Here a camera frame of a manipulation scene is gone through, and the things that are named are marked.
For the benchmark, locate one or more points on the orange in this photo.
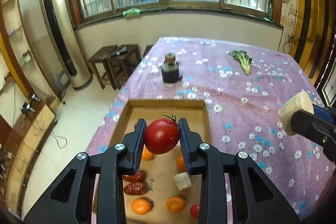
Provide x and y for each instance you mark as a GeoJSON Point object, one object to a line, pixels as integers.
{"type": "Point", "coordinates": [141, 206]}
{"type": "Point", "coordinates": [147, 155]}
{"type": "Point", "coordinates": [175, 204]}
{"type": "Point", "coordinates": [180, 164]}

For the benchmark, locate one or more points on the large red tomato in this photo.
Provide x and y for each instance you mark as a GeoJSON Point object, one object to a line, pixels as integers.
{"type": "Point", "coordinates": [194, 211]}

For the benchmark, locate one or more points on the wooden wall shelf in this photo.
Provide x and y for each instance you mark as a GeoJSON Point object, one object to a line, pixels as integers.
{"type": "Point", "coordinates": [20, 56]}

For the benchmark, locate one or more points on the green leafy vegetable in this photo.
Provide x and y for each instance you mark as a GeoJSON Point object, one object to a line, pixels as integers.
{"type": "Point", "coordinates": [244, 60]}

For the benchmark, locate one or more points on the black remote on stool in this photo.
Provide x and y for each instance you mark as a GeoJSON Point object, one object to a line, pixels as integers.
{"type": "Point", "coordinates": [119, 51]}

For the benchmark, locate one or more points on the green bottle on windowsill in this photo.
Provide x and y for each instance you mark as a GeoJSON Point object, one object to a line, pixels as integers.
{"type": "Point", "coordinates": [270, 10]}

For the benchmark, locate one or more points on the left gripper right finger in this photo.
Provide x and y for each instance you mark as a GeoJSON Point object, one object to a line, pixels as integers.
{"type": "Point", "coordinates": [254, 197]}

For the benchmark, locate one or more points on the tall gold air conditioner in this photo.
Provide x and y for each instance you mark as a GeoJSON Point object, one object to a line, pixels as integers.
{"type": "Point", "coordinates": [63, 39]}

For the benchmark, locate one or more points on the low wooden cabinet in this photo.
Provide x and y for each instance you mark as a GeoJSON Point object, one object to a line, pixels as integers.
{"type": "Point", "coordinates": [18, 149]}

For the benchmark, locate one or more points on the red date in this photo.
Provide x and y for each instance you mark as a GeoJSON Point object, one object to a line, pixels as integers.
{"type": "Point", "coordinates": [139, 176]}
{"type": "Point", "coordinates": [135, 188]}

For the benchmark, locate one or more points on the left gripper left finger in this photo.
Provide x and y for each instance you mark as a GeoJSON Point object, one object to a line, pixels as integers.
{"type": "Point", "coordinates": [69, 198]}

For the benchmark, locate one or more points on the cardboard tray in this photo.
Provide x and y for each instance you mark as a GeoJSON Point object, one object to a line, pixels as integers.
{"type": "Point", "coordinates": [161, 170]}

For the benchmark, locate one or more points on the dark wooden stool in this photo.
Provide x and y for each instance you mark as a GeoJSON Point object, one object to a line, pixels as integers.
{"type": "Point", "coordinates": [121, 67]}
{"type": "Point", "coordinates": [99, 67]}

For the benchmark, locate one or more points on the red tomato with stem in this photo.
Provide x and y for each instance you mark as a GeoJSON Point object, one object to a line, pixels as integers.
{"type": "Point", "coordinates": [162, 135]}

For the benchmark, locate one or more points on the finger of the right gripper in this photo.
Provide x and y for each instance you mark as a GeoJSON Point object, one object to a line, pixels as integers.
{"type": "Point", "coordinates": [325, 113]}
{"type": "Point", "coordinates": [315, 129]}

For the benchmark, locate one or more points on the black grinder with wooden knob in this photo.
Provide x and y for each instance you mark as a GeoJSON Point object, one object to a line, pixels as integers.
{"type": "Point", "coordinates": [170, 69]}

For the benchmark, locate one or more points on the green cloth on windowsill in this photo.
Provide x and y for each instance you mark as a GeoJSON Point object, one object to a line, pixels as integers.
{"type": "Point", "coordinates": [131, 12]}

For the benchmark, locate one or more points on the white corn piece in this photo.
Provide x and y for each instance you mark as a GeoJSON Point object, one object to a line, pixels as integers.
{"type": "Point", "coordinates": [182, 181]}
{"type": "Point", "coordinates": [300, 101]}

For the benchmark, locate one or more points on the floral purple tablecloth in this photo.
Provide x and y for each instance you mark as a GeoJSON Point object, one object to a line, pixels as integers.
{"type": "Point", "coordinates": [243, 110]}

